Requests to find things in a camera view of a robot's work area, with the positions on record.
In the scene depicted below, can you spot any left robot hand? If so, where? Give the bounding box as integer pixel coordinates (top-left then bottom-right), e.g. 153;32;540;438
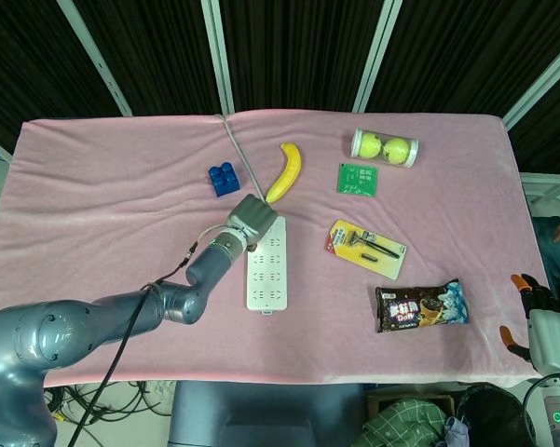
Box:
226;194;280;252

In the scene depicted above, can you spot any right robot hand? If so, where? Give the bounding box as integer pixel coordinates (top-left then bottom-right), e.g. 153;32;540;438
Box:
499;273;560;373

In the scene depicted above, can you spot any blue toy brick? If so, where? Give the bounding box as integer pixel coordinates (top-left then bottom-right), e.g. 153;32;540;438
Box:
208;162;242;200

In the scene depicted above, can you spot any white power strip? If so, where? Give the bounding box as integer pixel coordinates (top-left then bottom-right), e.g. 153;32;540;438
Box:
245;214;290;317

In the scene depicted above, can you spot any yellow banana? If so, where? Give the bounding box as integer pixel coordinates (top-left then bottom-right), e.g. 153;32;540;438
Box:
265;142;304;205

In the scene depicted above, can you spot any bystander in dark clothes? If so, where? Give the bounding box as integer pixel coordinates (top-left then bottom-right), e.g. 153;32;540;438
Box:
532;214;560;308

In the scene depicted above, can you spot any black bin bag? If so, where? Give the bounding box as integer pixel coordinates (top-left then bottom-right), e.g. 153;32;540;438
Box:
456;382;540;447

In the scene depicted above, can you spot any green sachet packet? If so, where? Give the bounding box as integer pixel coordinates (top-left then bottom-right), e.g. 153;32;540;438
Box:
335;162;380;197

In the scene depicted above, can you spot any razor in yellow blister pack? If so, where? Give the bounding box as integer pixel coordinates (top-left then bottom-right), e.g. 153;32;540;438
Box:
325;218;408;281

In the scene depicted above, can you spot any clear tennis ball tube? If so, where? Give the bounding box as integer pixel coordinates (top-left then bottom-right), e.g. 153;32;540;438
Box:
350;129;420;169

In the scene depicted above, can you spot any brown cardboard box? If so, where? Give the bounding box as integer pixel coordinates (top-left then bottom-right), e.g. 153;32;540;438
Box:
365;385;457;420

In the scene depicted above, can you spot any pink table cloth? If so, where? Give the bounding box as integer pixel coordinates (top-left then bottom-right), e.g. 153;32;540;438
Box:
0;110;550;388

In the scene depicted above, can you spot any brown chocolate snack bag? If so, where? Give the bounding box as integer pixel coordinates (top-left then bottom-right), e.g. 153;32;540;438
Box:
375;278;471;334

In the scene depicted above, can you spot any plain yellow tennis ball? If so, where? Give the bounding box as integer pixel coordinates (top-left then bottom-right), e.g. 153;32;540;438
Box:
359;132;384;157

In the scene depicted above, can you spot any white metal rack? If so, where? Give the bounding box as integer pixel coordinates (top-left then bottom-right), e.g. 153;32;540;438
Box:
520;171;560;218

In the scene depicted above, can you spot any green checkered cloth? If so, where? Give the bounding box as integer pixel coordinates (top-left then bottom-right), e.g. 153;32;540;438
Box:
361;400;453;447

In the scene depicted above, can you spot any black pleated curtain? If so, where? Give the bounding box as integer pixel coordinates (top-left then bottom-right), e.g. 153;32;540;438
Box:
0;0;560;174

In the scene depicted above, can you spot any dark grey robot torso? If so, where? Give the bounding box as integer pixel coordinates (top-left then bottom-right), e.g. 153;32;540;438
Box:
167;380;367;447

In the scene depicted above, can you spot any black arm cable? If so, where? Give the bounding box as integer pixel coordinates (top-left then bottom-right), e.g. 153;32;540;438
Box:
67;227;229;447

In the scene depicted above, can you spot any black floor cable tangle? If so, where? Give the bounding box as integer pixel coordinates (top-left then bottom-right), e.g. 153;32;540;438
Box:
44;379;176;447

